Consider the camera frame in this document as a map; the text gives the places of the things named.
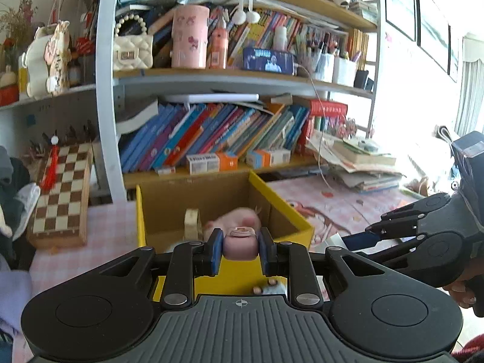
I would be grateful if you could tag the yellow cardboard box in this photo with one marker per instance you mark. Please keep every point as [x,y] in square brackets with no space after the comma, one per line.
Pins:
[170,208]

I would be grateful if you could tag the row of leaning books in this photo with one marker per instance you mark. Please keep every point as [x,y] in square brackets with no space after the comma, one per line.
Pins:
[211,136]

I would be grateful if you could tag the lilac garment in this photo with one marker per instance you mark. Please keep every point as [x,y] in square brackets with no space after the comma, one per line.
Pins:
[13,295]

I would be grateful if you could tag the smartphone with lit screen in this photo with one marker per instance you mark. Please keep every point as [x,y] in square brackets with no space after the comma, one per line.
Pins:
[269,61]

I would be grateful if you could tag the white desk lamp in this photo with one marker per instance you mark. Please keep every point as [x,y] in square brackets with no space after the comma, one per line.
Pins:
[211,98]

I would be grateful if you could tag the wooden chessboard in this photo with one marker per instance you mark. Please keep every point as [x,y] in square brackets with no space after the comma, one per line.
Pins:
[60,196]

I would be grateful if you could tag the small pink device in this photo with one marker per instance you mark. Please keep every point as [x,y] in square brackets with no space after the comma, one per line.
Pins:
[240,244]

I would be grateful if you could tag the white pen holder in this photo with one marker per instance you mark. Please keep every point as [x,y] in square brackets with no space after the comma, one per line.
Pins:
[345,72]
[324,69]

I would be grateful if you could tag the person's right hand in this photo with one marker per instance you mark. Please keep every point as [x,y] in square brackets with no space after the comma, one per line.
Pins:
[459,290]

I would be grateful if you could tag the pink plush toy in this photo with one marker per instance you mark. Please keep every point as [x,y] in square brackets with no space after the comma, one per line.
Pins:
[234,219]

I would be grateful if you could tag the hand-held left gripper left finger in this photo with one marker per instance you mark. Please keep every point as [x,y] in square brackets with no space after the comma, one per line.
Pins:
[216,249]

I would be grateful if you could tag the pink cartoon table mat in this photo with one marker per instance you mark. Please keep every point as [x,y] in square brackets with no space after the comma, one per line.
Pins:
[332,204]

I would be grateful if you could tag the row of upright shelf books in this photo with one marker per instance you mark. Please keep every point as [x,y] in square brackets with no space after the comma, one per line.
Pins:
[261,30]

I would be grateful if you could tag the red plaid clothing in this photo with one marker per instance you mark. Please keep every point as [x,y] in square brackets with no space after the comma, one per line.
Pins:
[470,351]

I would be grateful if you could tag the red printed box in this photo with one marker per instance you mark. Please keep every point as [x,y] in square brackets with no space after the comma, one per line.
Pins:
[329,107]

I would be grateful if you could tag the white side shelf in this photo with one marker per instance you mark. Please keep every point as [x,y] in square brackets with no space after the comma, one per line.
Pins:
[45,100]

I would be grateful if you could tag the upright yellow books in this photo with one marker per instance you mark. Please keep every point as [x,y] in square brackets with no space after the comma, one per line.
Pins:
[358,49]

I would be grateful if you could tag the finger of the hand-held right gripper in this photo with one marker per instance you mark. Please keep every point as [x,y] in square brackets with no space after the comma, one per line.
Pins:
[412,211]
[397,251]

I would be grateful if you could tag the colourful trinket cluster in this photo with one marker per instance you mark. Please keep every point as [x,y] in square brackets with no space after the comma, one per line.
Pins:
[336,126]

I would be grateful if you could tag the pale curtain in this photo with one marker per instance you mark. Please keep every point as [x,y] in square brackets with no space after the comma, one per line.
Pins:
[470,90]

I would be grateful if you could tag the dark clothes pile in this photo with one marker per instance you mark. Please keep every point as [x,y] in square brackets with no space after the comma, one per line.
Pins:
[11,185]

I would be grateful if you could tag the white charger block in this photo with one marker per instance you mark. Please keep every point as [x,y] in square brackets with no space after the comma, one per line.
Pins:
[334,241]

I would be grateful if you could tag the dried flower bunch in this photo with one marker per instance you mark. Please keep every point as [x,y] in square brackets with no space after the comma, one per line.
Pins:
[17,19]

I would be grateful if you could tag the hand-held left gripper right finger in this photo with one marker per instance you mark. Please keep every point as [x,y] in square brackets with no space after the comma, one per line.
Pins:
[265,249]

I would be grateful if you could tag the cream quilted handbag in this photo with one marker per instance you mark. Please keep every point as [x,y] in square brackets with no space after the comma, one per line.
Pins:
[132,51]

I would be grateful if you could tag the pink cylinder cup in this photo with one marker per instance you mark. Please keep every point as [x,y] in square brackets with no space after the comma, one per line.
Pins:
[190,37]

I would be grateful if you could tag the stack of books and papers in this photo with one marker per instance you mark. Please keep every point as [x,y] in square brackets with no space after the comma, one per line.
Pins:
[359,166]

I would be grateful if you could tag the grey wooden bookshelf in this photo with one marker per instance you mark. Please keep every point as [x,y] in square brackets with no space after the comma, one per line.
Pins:
[107,83]

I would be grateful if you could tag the red tassel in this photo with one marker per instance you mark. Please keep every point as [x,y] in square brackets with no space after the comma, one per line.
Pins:
[50,174]

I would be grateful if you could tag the framed wall picture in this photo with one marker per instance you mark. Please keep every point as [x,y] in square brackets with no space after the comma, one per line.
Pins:
[436,30]
[400,0]

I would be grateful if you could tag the pink bottle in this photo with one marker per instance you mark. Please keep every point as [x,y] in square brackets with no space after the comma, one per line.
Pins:
[219,45]

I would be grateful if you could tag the small black box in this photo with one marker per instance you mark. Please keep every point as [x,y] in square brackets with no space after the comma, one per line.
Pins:
[363,80]

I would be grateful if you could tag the orange white medicine box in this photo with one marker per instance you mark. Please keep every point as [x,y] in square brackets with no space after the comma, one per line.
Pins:
[268,157]
[211,162]

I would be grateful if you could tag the white bottle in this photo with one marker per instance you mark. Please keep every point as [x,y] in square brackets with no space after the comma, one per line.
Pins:
[281,39]

